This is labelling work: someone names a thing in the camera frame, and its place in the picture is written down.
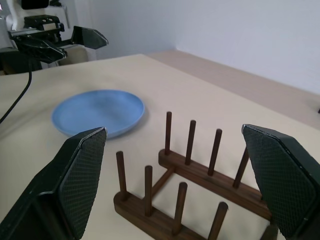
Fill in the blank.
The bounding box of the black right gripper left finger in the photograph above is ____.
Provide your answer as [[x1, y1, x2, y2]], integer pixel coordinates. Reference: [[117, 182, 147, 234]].
[[0, 126, 108, 240]]

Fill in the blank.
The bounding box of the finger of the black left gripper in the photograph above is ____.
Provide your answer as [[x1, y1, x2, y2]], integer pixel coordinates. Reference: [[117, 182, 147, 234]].
[[13, 37, 68, 64], [71, 25, 109, 50]]

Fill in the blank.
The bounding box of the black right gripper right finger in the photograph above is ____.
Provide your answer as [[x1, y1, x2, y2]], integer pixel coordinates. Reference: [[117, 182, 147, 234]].
[[241, 123, 320, 240]]

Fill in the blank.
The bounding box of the blue plate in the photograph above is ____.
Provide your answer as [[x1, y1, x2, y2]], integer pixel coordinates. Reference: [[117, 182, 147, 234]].
[[51, 89, 146, 140]]

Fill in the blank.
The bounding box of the brown wooden dish rack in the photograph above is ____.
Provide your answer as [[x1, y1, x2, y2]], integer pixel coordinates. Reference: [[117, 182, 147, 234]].
[[113, 111, 273, 240]]

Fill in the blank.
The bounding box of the beige rounded background object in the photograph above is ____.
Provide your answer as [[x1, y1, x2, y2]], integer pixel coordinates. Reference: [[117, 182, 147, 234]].
[[41, 45, 99, 69]]

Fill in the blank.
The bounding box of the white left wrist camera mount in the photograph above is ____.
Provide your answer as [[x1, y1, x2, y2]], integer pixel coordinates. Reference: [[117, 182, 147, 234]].
[[0, 0, 69, 49]]

